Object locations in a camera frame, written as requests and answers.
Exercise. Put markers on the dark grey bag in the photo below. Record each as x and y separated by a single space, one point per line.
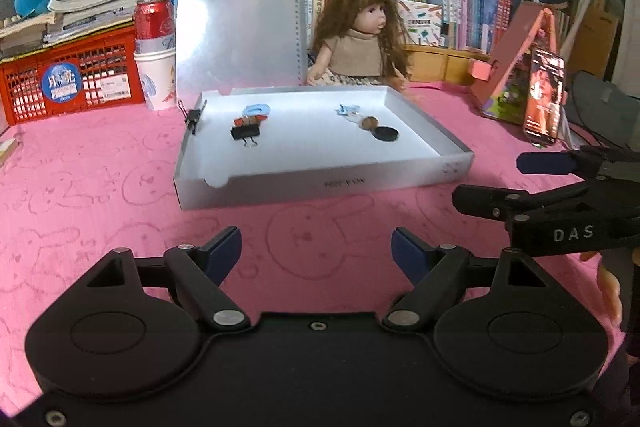
605 107

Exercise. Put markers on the pink bunny-print tablecloth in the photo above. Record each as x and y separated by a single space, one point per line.
100 187

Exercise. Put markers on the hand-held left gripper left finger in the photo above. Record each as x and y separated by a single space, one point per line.
224 252

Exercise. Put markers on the toothed blue hair clip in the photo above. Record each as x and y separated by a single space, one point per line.
347 109

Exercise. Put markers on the brown-haired doll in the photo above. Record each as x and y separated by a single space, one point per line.
357 52

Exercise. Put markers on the black binder clip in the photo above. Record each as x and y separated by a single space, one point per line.
246 134
192 117

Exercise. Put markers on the brown round bead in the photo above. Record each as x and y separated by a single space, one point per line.
369 123

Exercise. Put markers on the red drink can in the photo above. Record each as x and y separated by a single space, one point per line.
152 24

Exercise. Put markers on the pink cardboard house stand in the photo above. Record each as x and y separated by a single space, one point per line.
505 72

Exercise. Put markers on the person's right hand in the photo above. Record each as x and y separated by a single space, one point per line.
611 297

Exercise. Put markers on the white paper cup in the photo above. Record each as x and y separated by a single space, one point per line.
157 79

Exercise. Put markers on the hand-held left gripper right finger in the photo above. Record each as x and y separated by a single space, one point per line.
407 254

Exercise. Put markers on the flat book on tablecloth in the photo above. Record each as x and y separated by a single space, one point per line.
7 152

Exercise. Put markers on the pencil-print white box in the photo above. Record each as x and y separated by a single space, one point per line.
422 24

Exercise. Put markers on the red plastic crate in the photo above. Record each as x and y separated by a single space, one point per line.
30 82

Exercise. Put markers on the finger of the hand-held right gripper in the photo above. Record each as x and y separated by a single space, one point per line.
495 204
545 163

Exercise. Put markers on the wooden drawer organizer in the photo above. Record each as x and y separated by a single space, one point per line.
450 64

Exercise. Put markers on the black binder clip on box edge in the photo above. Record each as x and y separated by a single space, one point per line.
192 117

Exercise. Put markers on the translucent clipboard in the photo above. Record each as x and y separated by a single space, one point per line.
235 22

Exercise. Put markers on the black round disc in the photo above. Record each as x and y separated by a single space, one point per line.
386 134

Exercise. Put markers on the brown cardboard box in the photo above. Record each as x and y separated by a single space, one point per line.
602 32

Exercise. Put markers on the white shallow cardboard box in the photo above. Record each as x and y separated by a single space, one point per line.
310 162

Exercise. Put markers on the smartphone with lit screen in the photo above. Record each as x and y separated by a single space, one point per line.
544 97

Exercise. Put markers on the oval blue hair clip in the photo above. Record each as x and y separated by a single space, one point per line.
257 109

